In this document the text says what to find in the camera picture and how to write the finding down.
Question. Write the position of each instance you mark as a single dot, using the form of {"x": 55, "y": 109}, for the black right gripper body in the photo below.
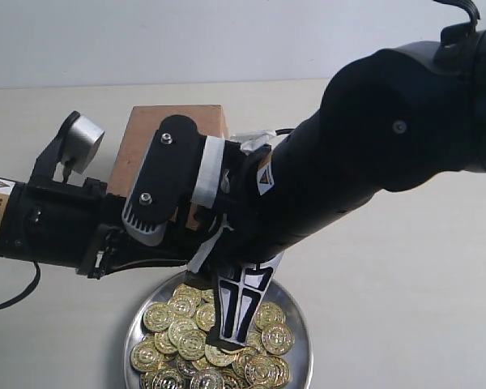
{"x": 218, "y": 189}

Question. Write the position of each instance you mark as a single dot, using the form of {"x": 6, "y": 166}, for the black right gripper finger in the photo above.
{"x": 239, "y": 289}

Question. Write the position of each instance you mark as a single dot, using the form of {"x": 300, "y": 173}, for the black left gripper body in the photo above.
{"x": 81, "y": 228}

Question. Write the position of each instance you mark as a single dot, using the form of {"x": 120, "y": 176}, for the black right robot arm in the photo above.
{"x": 390, "y": 121}

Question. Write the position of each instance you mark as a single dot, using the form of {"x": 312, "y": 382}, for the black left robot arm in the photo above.
{"x": 0, "y": 219}

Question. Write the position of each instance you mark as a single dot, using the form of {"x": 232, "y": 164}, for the cardboard box with slot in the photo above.
{"x": 141, "y": 127}

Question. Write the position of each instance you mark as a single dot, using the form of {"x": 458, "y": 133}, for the gold coin right upper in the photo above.
{"x": 268, "y": 313}

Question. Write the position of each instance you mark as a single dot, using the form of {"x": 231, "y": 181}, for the gold coin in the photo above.
{"x": 261, "y": 370}
{"x": 277, "y": 338}
{"x": 168, "y": 378}
{"x": 144, "y": 357}
{"x": 268, "y": 313}
{"x": 205, "y": 316}
{"x": 193, "y": 293}
{"x": 158, "y": 316}

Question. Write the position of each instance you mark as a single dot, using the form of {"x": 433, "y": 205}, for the gold coin centre upper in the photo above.
{"x": 205, "y": 316}

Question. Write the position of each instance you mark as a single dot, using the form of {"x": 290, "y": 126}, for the gold coin top left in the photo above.
{"x": 193, "y": 293}

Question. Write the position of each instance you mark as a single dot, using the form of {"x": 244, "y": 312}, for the gold coin right lower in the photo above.
{"x": 277, "y": 338}

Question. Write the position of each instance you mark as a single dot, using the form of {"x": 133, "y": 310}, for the gold coin bottom right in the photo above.
{"x": 261, "y": 370}

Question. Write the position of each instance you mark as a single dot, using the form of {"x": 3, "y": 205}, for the gold coin far left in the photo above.
{"x": 158, "y": 316}

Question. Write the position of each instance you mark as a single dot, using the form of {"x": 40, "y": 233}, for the gold coin left lower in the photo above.
{"x": 144, "y": 357}

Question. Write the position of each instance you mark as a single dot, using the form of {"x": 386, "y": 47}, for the gold coin bottom left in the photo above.
{"x": 168, "y": 378}

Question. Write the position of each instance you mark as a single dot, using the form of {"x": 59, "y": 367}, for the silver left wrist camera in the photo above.
{"x": 73, "y": 147}

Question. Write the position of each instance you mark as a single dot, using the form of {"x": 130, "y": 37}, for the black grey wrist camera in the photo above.
{"x": 180, "y": 166}

